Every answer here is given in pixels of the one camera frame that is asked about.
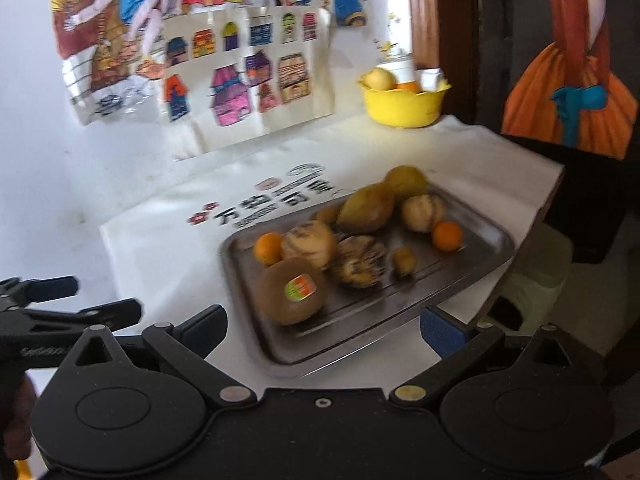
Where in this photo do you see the small pale pepino melon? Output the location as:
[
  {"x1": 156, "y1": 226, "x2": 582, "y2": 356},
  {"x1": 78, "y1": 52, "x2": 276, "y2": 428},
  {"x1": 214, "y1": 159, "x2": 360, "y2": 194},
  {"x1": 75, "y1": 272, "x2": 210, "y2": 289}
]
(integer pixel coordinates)
[{"x1": 401, "y1": 194, "x2": 446, "y2": 233}]

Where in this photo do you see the large striped pepino melon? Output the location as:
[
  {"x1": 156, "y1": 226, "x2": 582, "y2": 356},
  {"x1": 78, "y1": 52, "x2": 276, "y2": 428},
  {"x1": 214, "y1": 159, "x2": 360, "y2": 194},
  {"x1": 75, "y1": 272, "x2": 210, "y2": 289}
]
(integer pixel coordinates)
[{"x1": 280, "y1": 220, "x2": 339, "y2": 272}]

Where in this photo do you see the white plastic bin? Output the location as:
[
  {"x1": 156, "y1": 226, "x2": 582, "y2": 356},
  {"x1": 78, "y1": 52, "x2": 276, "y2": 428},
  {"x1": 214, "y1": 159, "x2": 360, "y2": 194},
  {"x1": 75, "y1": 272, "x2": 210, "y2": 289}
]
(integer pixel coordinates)
[{"x1": 487, "y1": 224, "x2": 575, "y2": 333}]

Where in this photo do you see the yellow plastic bowl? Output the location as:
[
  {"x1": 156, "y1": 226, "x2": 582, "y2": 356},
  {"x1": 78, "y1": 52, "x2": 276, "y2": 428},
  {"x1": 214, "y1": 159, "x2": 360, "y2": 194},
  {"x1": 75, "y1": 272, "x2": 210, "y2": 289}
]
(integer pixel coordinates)
[{"x1": 356, "y1": 77, "x2": 452, "y2": 129}]

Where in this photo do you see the yellow pear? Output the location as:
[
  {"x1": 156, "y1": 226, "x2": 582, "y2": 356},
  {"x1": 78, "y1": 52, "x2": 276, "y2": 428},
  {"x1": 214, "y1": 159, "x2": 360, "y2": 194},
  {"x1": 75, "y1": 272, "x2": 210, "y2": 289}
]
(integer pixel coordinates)
[{"x1": 362, "y1": 67, "x2": 398, "y2": 92}]

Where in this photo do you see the brown kiwi with sticker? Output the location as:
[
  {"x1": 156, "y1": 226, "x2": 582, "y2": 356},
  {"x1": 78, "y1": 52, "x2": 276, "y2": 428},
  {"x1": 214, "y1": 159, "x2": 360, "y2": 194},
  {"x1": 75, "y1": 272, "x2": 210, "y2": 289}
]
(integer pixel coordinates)
[{"x1": 258, "y1": 257, "x2": 328, "y2": 326}]

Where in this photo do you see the large green mango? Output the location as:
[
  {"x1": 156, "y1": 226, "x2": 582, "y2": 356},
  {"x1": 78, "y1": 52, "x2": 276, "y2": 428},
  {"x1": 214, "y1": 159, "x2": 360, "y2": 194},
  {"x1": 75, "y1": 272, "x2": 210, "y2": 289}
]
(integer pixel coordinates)
[{"x1": 336, "y1": 183, "x2": 397, "y2": 235}]

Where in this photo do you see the white jar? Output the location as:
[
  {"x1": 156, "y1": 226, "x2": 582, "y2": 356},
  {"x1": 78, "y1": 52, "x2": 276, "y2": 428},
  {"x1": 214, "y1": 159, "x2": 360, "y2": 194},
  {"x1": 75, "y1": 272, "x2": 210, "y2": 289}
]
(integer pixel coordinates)
[{"x1": 385, "y1": 55, "x2": 418, "y2": 85}]

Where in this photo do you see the small green mango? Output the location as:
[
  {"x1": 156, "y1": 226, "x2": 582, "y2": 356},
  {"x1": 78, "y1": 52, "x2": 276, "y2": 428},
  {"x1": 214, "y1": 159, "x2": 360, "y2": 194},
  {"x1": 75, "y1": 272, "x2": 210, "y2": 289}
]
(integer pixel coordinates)
[{"x1": 384, "y1": 165, "x2": 429, "y2": 201}]

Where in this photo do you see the dark striped pepino melon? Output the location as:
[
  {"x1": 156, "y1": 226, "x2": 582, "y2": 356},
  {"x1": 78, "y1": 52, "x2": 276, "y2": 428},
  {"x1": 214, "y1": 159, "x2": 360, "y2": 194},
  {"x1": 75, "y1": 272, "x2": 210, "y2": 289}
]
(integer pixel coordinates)
[{"x1": 332, "y1": 235, "x2": 387, "y2": 289}]

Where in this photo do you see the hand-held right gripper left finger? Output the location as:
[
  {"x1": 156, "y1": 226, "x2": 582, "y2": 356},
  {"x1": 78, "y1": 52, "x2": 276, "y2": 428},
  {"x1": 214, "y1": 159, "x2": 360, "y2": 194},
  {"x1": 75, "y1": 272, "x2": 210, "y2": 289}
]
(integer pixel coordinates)
[{"x1": 64, "y1": 304, "x2": 258, "y2": 409}]

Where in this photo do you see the white paper roll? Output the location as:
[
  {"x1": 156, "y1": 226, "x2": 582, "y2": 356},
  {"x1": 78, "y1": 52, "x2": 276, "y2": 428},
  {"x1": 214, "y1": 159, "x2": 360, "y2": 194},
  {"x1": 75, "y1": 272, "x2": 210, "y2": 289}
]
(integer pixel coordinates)
[{"x1": 419, "y1": 69, "x2": 446, "y2": 93}]

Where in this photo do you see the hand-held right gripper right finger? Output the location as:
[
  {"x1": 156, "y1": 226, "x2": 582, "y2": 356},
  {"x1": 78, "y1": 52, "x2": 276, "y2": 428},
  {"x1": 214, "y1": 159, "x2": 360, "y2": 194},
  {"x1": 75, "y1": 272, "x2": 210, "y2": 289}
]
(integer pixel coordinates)
[{"x1": 388, "y1": 305, "x2": 584, "y2": 408}]

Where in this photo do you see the yellow flower sprig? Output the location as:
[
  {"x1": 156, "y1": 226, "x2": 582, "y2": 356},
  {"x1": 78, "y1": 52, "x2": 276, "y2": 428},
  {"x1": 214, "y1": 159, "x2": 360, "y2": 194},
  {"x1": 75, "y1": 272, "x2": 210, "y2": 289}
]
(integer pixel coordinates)
[{"x1": 375, "y1": 10, "x2": 403, "y2": 58}]

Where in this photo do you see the coloured houses drawing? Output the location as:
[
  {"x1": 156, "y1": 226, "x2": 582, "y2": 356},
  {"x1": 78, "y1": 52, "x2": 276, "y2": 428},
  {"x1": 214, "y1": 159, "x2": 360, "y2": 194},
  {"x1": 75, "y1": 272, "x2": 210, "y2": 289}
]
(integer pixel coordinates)
[{"x1": 159, "y1": 6, "x2": 335, "y2": 161}]

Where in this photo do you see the small orange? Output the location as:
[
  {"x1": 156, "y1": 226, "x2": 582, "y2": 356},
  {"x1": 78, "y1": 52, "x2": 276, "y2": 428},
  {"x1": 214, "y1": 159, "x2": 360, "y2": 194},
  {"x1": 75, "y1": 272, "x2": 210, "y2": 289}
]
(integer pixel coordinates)
[
  {"x1": 432, "y1": 221, "x2": 463, "y2": 252},
  {"x1": 253, "y1": 231, "x2": 284, "y2": 266}
]

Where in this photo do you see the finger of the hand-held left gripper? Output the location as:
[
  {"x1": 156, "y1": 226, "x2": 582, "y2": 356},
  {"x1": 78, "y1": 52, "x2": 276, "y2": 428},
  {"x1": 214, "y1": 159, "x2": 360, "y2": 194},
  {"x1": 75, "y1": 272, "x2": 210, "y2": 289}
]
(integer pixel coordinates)
[
  {"x1": 0, "y1": 275, "x2": 80, "y2": 311},
  {"x1": 0, "y1": 298, "x2": 144, "y2": 337}
]

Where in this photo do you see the brown wooden door frame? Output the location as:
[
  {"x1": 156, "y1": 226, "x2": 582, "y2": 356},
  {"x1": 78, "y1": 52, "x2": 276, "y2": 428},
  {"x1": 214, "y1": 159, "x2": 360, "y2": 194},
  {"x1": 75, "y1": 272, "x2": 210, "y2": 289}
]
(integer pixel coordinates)
[{"x1": 406, "y1": 0, "x2": 476, "y2": 86}]

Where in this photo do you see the white printed table cloth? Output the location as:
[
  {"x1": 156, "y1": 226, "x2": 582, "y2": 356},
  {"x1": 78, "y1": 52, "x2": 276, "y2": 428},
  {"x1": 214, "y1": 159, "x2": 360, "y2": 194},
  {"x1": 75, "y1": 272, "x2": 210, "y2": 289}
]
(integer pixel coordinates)
[{"x1": 99, "y1": 114, "x2": 566, "y2": 393}]

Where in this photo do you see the metal tray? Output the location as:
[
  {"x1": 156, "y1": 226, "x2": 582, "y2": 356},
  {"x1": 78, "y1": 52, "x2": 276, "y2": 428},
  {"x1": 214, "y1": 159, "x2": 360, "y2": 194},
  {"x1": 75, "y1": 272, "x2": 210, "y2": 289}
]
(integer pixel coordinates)
[{"x1": 220, "y1": 180, "x2": 516, "y2": 380}]

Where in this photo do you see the orange dress painting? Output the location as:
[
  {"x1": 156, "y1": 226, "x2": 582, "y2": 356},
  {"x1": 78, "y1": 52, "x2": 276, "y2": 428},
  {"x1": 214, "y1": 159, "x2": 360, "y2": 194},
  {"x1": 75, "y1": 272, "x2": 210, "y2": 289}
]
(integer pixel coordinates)
[{"x1": 500, "y1": 0, "x2": 640, "y2": 161}]

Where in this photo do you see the drawing with yellow fan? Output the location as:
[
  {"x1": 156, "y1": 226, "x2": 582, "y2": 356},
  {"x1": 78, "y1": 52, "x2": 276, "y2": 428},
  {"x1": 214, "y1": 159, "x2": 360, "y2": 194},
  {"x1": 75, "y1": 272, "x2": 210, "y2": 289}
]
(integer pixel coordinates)
[{"x1": 50, "y1": 0, "x2": 271, "y2": 126}]

